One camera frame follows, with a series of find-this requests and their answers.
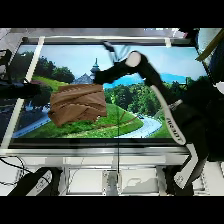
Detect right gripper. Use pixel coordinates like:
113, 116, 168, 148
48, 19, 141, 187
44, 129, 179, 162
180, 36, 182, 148
92, 67, 116, 86

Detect brown pants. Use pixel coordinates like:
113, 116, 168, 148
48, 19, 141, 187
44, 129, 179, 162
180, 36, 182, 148
47, 82, 109, 127

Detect black cable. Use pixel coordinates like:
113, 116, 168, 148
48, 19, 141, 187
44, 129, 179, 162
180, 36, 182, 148
0, 155, 35, 188
116, 83, 121, 176

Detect silver frame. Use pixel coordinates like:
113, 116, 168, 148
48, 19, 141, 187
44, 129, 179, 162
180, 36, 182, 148
0, 28, 224, 197

